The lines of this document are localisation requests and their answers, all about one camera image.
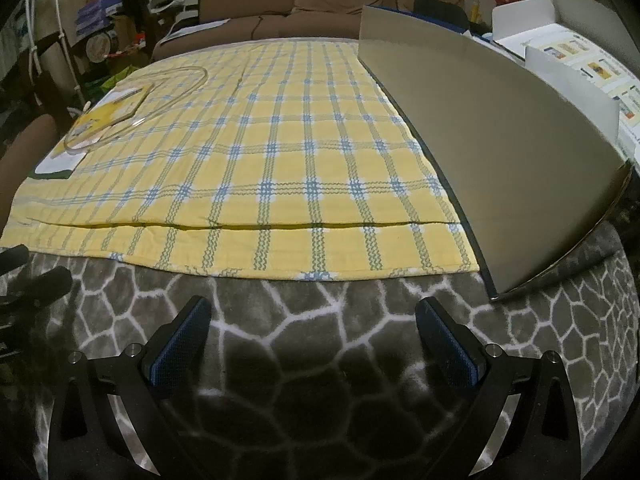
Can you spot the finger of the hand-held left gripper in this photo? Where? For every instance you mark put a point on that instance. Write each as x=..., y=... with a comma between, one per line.
x=47, y=284
x=12, y=258

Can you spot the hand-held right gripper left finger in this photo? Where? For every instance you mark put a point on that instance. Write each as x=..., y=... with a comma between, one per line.
x=181, y=341

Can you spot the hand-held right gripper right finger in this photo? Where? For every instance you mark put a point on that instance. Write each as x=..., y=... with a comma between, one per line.
x=449, y=346

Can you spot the grey cardboard box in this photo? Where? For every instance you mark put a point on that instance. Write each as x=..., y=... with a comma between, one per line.
x=500, y=150

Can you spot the brown chair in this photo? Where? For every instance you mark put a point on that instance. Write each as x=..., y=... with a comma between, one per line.
x=27, y=155

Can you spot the white paper sheet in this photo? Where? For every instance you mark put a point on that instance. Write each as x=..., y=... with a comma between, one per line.
x=60, y=164

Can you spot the yellow booklet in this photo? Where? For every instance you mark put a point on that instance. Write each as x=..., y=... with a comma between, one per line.
x=117, y=107

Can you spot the yellow plaid blanket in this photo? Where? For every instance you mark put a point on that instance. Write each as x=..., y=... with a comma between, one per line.
x=260, y=160

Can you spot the stack of blue boxes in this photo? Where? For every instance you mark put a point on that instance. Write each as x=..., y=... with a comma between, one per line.
x=97, y=15

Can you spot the white printed cardboard box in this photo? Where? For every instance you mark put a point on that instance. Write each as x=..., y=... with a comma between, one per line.
x=585, y=55

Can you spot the dark cushion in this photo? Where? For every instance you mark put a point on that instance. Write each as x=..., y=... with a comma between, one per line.
x=440, y=6

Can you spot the brown sofa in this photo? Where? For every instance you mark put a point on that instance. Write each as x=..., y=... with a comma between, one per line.
x=280, y=10

